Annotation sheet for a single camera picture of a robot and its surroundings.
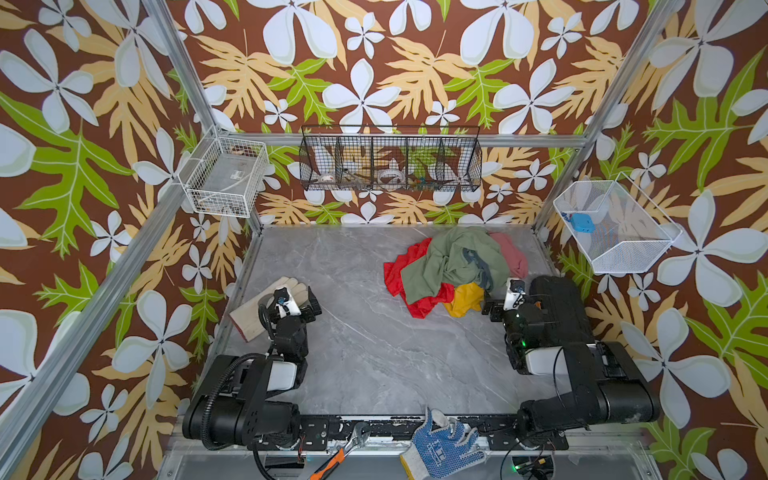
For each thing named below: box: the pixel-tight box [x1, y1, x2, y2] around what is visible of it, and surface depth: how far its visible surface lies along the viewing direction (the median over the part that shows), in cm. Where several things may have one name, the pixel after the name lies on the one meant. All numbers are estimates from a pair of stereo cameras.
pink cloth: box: [490, 232, 529, 279], surface depth 105 cm
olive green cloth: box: [400, 226, 510, 305], surface depth 96 cm
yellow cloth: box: [443, 282, 485, 318], surface depth 96 cm
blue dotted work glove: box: [400, 406, 486, 480], surface depth 73 cm
